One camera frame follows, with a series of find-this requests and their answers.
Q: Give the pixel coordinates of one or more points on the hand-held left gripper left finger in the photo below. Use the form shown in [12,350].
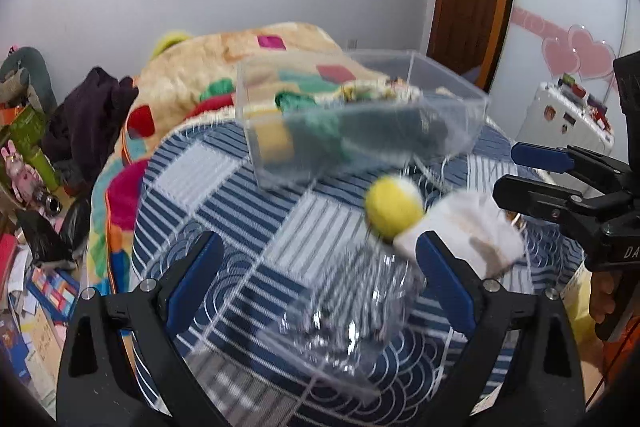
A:
[196,276]

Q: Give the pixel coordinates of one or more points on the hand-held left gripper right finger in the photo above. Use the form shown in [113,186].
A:
[444,276]

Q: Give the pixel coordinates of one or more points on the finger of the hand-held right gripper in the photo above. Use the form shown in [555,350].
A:
[542,157]
[537,199]

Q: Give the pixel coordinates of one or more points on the white sock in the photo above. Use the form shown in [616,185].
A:
[475,227]

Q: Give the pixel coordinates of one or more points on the yellow plush ball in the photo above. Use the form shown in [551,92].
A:
[392,209]

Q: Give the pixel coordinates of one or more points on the clear plastic box with cloths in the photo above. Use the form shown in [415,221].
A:
[360,127]

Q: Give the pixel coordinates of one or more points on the person's right hand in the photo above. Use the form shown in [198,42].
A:
[601,299]

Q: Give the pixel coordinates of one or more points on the white appliance with stickers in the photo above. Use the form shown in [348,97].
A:
[555,122]

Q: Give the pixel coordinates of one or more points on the blue striped bed sheet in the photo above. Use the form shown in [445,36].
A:
[235,207]

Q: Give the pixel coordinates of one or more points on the dark teal cloth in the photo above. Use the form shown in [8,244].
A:
[400,124]

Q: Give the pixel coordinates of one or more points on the black plastic bag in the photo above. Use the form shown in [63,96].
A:
[50,232]

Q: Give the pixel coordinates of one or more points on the yellow sponge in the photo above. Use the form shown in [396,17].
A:
[272,137]

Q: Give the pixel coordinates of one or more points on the pile of papers and books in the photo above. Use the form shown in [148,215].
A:
[35,322]

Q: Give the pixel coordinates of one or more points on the green cloth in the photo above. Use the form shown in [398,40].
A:
[320,127]

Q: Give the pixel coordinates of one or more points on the dark purple clothing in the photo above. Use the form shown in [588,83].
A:
[85,117]

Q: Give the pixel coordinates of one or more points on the pink bunny toy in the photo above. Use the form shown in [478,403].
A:
[22,174]

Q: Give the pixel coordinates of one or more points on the colourful patchwork fleece blanket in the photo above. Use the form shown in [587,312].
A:
[190,72]

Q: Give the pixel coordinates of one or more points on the green box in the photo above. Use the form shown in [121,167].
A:
[30,137]

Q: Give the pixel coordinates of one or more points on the yellow-green plush toy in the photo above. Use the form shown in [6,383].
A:
[170,42]

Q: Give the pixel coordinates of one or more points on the pink heart wall decoration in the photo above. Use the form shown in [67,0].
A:
[582,49]

